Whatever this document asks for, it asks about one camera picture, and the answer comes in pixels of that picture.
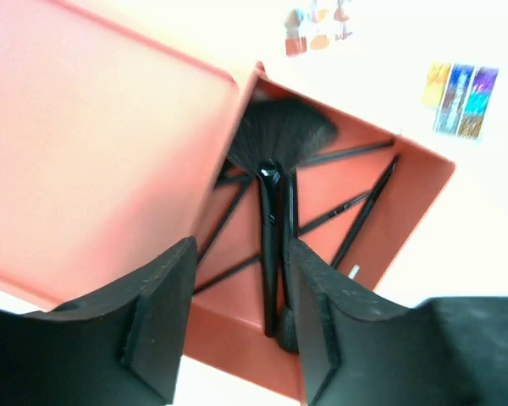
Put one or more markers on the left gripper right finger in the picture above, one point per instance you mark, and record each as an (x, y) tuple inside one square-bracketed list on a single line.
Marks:
[(358, 348)]

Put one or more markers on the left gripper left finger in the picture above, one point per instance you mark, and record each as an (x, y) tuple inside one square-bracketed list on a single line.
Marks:
[(118, 345)]

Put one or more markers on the black fluffy makeup brush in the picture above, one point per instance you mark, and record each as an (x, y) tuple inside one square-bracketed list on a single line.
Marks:
[(286, 332)]

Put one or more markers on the black blush brush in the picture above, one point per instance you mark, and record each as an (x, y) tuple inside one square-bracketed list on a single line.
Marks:
[(364, 213)]

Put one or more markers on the thin black makeup brush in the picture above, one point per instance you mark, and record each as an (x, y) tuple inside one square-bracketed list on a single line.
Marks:
[(326, 216)]

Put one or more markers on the thin black pencil brush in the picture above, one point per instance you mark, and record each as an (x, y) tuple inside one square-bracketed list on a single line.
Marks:
[(226, 274)]

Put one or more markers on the orange drawer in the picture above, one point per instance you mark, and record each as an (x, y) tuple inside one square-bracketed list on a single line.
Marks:
[(308, 214)]

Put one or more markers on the thin black eyeliner brush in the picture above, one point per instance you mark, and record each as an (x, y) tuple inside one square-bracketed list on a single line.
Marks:
[(222, 221)]

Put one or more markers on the orange drawer box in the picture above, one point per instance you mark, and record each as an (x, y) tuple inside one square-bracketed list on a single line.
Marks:
[(109, 143)]

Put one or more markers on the thin black liner brush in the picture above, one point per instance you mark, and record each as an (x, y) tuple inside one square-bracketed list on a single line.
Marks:
[(346, 153)]

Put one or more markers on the black fan makeup brush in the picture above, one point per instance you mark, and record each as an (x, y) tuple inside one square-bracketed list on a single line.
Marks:
[(272, 139)]

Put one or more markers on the nine-pan warm eyeshadow palette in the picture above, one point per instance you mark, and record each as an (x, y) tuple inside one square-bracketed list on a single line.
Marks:
[(312, 26)]

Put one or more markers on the colourful glitter eyeshadow palette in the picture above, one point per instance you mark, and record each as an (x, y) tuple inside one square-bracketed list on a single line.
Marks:
[(457, 96)]

